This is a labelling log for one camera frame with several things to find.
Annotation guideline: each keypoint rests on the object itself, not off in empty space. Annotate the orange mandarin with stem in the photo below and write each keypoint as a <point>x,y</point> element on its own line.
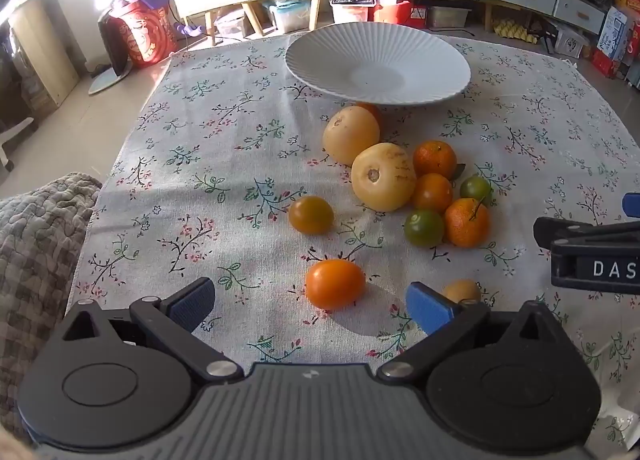
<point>466,222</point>

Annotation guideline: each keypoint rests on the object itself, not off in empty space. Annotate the small tan round fruit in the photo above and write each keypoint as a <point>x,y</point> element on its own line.
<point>462,290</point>

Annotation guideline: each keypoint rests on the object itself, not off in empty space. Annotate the clear storage box black lid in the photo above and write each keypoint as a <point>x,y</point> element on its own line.
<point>352,10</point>

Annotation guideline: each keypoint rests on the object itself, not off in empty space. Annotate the blue white cardboard box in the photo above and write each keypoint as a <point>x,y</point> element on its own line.
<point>614,37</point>

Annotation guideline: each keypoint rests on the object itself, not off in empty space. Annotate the red box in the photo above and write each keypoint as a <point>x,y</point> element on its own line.
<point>400,15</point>

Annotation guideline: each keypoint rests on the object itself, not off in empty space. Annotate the yellow egg tray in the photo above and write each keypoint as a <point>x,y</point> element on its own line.
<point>512,30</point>

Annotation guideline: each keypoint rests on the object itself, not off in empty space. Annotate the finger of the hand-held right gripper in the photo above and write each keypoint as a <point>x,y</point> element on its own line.
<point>550,230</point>
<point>632,204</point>

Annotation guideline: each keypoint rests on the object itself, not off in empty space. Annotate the yellow-green citrus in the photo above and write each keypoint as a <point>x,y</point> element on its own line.
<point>311,214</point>

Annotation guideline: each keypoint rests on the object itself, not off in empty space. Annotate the red printed drum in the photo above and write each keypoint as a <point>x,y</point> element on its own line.
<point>147,35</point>

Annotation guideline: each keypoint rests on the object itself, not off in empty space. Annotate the floral white tablecloth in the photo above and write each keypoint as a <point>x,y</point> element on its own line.
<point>225,140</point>

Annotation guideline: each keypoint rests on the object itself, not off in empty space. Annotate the grey quilted blanket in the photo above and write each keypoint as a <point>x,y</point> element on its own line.
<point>40,250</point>

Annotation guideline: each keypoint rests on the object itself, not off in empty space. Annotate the clear storage box blue lid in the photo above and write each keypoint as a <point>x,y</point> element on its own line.
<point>291,15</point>

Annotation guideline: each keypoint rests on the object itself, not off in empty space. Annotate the green leaf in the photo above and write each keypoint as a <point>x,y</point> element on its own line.
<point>459,170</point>

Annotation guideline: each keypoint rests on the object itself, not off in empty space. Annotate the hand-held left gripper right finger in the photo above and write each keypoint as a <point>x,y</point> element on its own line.
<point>430,307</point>

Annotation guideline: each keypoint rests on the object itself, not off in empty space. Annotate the black panel heater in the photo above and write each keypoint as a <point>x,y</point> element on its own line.
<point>112,45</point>

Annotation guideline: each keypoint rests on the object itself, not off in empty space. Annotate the yellow pear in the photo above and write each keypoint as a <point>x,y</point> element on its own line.
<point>350,135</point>
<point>382,177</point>

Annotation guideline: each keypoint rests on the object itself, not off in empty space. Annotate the white ribbed plate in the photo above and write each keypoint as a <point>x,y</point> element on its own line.
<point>380,65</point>

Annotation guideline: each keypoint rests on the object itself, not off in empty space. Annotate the light wooden desk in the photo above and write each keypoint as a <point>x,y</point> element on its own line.
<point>45,45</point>

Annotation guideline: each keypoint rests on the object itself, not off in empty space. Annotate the low clear plastic box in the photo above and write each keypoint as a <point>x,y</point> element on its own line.
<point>449,16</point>

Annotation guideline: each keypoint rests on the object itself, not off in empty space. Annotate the clear plastic storage box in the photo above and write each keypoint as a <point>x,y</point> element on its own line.
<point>231,25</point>

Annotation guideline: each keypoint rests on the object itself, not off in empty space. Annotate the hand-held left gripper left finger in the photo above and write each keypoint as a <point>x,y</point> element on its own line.
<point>192,302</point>

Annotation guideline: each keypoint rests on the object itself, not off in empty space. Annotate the white office chair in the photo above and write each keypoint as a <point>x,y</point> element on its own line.
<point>12,140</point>

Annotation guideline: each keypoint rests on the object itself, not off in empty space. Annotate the green lime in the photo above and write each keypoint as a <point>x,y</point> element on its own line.
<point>475,189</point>
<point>424,228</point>

